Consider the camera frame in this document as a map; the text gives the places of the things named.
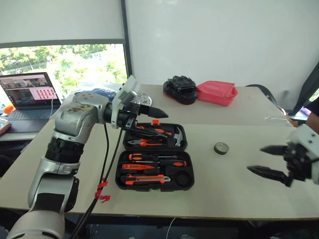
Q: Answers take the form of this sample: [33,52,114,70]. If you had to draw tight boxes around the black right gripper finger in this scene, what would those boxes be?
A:
[259,145,289,157]
[246,165,294,188]

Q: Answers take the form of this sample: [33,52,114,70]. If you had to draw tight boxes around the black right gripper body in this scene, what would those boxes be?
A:
[282,143,313,187]

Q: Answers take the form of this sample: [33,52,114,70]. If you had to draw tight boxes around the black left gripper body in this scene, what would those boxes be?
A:
[117,102,141,133]

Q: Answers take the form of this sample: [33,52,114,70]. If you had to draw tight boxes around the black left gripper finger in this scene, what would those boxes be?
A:
[130,125,168,139]
[138,104,169,119]

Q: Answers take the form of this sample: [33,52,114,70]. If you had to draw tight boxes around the orange test pen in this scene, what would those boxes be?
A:
[121,163,157,171]

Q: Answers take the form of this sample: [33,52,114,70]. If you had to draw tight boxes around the orange black utility knife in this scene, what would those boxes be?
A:
[121,173,171,186]

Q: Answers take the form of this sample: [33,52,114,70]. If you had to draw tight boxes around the black plastic tool case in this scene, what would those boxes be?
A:
[115,119,195,192]

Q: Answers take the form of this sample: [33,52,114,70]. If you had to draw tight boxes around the clear and blue plastic bag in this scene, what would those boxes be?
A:
[73,83,153,108]

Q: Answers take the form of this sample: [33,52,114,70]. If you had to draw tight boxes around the red plastic container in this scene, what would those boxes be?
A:
[196,80,239,107]

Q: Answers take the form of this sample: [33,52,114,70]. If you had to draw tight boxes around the black slanted panel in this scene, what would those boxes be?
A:
[291,66,319,116]

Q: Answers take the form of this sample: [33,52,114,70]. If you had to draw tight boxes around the open laptop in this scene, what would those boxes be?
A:
[0,72,63,121]

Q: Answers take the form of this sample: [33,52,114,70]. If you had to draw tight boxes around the white roller blind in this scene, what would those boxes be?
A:
[0,0,125,45]

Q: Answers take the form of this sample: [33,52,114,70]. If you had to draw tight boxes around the red and white box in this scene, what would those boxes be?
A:
[0,118,12,137]

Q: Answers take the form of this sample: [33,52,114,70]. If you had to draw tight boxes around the orange handled pliers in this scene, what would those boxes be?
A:
[128,138,164,148]

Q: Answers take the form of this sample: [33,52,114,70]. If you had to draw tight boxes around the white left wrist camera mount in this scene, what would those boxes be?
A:
[111,75,140,129]

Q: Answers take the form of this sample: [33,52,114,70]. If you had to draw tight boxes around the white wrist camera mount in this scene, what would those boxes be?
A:
[111,75,140,129]
[286,123,319,185]

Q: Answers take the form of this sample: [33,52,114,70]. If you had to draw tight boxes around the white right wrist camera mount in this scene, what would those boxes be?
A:
[286,123,319,185]

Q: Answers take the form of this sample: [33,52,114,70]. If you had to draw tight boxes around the flat screwdriver black orange handle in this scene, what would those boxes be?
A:
[128,153,179,162]

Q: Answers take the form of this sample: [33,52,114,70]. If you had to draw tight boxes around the steel hammer black orange handle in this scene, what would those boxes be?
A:
[136,125,188,147]

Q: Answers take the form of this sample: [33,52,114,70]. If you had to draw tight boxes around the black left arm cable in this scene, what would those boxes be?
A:
[66,122,110,239]
[74,128,124,239]

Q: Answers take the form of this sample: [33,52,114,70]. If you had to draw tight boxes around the Phillips screwdriver black orange handle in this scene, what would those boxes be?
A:
[132,159,187,168]

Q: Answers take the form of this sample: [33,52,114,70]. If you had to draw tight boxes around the black strap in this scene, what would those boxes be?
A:
[245,84,288,114]

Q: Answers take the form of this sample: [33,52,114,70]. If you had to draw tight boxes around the black window frame post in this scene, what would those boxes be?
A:
[120,0,136,83]

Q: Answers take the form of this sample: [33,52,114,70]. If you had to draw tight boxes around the thin white cable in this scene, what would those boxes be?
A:
[166,217,176,239]

